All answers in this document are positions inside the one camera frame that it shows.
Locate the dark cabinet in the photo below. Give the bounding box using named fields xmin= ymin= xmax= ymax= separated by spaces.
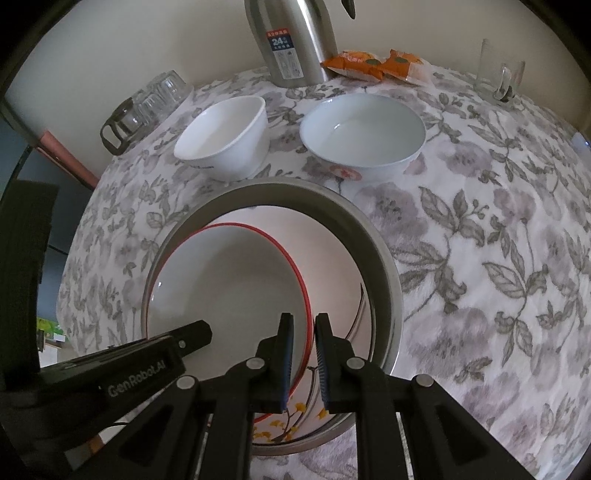
xmin=0 ymin=115 xmax=100 ymax=287

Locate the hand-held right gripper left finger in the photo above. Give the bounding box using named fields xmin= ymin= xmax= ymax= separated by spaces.
xmin=92 ymin=312 xmax=295 ymax=480

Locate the clear glass mug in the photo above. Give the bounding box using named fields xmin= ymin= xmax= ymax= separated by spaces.
xmin=473 ymin=39 xmax=527 ymax=103

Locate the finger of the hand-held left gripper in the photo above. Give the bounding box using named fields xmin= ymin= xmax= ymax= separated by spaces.
xmin=171 ymin=320 xmax=214 ymax=357

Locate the black-rimmed white plate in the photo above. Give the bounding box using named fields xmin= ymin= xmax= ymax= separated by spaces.
xmin=194 ymin=205 xmax=372 ymax=446

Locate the white round bowl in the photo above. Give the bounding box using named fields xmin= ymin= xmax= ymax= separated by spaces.
xmin=299 ymin=95 xmax=426 ymax=181

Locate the stainless steel thermos jug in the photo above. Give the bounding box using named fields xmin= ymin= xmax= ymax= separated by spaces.
xmin=245 ymin=0 xmax=356 ymax=88

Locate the green box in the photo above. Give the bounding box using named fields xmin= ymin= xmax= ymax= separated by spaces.
xmin=37 ymin=318 xmax=68 ymax=352

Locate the glass carafe with black handle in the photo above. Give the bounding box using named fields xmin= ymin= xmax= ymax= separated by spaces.
xmin=100 ymin=98 xmax=153 ymax=153

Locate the stainless steel basin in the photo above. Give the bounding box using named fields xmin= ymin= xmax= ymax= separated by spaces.
xmin=141 ymin=178 xmax=404 ymax=457

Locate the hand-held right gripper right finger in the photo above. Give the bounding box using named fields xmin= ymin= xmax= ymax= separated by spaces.
xmin=315 ymin=312 xmax=539 ymax=480

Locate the red-rimmed strawberry print bowl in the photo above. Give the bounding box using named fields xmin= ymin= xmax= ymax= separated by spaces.
xmin=147 ymin=223 xmax=311 ymax=423

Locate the pink board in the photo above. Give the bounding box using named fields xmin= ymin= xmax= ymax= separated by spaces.
xmin=39 ymin=130 xmax=100 ymax=188

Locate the white square bowl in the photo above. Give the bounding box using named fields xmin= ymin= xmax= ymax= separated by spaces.
xmin=174 ymin=96 xmax=269 ymax=182

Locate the grey floral tablecloth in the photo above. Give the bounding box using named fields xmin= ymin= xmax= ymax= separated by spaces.
xmin=55 ymin=65 xmax=591 ymax=480

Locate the clear drinking glass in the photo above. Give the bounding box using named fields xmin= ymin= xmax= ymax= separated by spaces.
xmin=139 ymin=90 xmax=166 ymax=123
xmin=150 ymin=69 xmax=188 ymax=109

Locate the orange snack packet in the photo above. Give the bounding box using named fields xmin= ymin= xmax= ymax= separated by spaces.
xmin=322 ymin=50 xmax=386 ymax=84
xmin=376 ymin=49 xmax=432 ymax=86

